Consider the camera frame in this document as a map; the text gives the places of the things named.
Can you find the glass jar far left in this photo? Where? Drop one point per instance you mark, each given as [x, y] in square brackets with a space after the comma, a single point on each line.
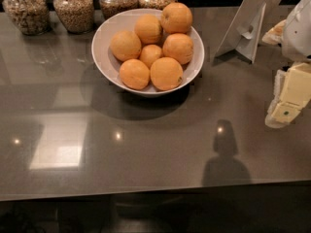
[30, 17]

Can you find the white picture frame back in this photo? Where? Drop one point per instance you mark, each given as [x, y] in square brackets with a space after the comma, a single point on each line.
[243, 33]

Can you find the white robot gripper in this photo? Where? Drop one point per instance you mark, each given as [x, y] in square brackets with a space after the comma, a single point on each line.
[297, 33]

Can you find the small orange centre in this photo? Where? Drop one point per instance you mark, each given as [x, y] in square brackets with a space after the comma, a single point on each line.
[150, 53]

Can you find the white ceramic bowl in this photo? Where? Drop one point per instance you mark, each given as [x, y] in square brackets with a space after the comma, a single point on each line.
[109, 66]

